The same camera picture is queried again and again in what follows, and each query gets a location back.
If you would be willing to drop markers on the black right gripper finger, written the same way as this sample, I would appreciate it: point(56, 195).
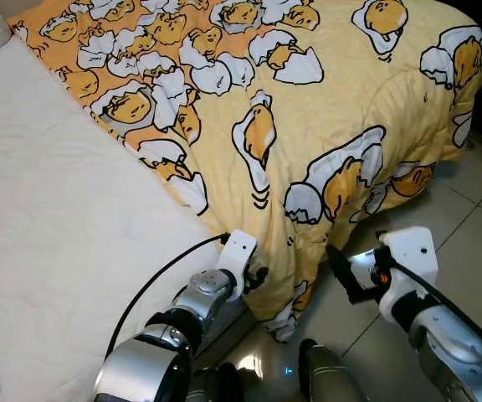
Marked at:
point(341, 268)

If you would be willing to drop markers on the yellow egg cartoon blanket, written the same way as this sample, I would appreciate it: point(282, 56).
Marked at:
point(308, 100)

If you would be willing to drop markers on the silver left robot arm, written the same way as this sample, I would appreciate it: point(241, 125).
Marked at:
point(199, 293)

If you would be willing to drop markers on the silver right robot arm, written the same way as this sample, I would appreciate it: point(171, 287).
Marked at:
point(450, 352)

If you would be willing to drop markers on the robot right leg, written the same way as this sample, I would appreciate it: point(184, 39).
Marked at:
point(329, 377)

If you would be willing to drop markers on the robot leg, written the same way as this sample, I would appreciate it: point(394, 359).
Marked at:
point(329, 377)
point(220, 385)

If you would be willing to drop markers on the robot left leg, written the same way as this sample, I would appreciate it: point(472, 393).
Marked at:
point(220, 385)

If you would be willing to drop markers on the white mattress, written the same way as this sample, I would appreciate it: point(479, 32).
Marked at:
point(57, 209)

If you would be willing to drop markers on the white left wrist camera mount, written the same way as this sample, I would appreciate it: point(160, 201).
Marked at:
point(237, 255)

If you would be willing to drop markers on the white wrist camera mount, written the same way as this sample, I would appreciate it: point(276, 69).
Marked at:
point(412, 251)
point(237, 255)

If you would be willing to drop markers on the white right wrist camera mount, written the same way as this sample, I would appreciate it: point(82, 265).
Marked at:
point(412, 251)

